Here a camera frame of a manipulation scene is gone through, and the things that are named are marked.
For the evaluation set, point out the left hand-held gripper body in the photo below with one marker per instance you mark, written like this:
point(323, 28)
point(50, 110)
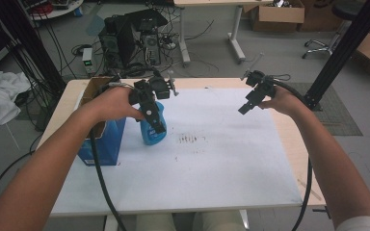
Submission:
point(147, 91)

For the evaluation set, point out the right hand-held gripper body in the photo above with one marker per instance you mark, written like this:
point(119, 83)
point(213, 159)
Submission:
point(263, 86)

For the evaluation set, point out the blue plastic bottle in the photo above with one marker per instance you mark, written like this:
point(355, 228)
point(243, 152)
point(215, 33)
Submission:
point(151, 136)

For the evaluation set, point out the person's right hand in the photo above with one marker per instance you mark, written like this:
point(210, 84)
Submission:
point(284, 101)

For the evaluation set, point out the person's left hand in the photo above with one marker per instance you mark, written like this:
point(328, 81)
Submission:
point(112, 104)

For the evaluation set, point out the grey computer tower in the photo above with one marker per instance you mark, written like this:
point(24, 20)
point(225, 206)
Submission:
point(151, 48)

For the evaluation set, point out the blue cardboard box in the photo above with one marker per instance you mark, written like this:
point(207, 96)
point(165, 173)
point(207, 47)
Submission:
point(109, 144)

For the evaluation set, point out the black computer tower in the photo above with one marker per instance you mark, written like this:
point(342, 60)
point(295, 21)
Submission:
point(115, 45)

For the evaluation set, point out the white desk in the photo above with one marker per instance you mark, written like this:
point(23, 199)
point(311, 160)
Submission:
point(184, 38)

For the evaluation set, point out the small white power supply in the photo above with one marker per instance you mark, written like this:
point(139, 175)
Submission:
point(87, 61)

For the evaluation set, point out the black monitor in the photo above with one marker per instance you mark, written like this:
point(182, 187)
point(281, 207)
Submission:
point(144, 19)

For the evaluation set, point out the open brown cardboard box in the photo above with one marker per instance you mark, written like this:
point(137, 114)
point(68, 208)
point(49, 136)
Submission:
point(279, 14)

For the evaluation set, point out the white paper sheet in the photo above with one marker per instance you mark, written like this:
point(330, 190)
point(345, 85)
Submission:
point(205, 173)

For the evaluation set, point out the grey floor mat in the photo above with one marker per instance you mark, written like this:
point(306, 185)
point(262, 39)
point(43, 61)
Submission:
point(340, 118)

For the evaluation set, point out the office chair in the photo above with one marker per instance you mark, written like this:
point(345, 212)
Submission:
point(337, 35)

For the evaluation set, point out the closed brown cardboard box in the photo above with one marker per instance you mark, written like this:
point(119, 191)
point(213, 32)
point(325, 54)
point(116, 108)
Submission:
point(321, 16)

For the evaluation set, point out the round white table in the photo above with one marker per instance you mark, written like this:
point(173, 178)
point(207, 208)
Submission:
point(58, 11)

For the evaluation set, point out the white cloth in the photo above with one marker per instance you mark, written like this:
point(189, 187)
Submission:
point(0, 96)

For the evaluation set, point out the white sleeve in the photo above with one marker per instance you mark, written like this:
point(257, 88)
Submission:
point(363, 224)

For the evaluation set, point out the black metal frame post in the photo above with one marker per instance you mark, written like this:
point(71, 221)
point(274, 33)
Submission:
point(340, 54)

